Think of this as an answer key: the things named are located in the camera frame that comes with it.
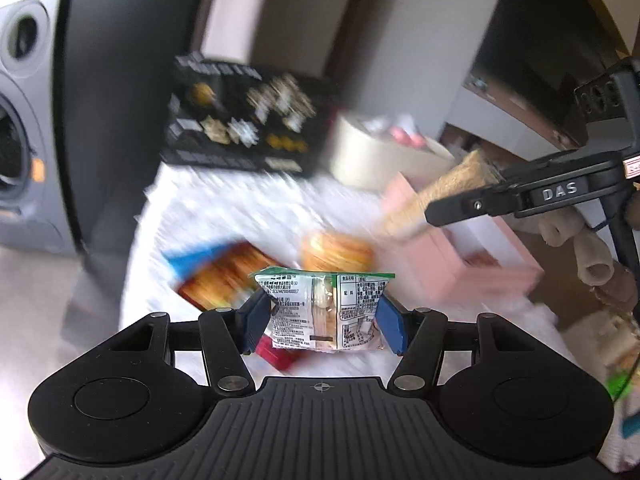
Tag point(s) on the white knitted table cloth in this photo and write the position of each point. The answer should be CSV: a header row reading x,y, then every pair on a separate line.
x,y
187,208

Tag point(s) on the grey washing machine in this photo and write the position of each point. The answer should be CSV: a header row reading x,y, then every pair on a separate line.
x,y
35,194

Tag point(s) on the beige plush toy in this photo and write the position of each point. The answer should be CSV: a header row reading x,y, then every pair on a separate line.
x,y
571,253

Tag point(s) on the cream round tissue box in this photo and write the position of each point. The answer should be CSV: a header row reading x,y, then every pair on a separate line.
x,y
361,158

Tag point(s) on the wrapped orange bread bun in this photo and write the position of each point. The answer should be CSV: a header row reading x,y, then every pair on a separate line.
x,y
334,251

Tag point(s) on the black plum snack bag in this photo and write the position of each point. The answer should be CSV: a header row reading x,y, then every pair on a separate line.
x,y
234,116

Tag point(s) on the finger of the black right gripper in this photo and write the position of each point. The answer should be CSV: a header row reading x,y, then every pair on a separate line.
x,y
544,185

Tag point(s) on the green white snack packet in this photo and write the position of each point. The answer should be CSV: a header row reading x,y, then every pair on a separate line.
x,y
322,311

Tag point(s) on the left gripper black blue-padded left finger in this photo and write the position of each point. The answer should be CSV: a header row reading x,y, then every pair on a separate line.
x,y
227,336

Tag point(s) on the blue cartoon seaweed snack bag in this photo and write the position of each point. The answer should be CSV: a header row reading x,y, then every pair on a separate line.
x,y
185,263

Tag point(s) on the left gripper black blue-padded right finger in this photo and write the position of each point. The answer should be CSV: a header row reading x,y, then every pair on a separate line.
x,y
417,336

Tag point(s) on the pink cardboard box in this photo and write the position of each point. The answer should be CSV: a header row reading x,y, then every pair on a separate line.
x,y
466,263

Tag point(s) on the red brown snack packet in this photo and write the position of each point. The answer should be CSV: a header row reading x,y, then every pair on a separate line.
x,y
226,282

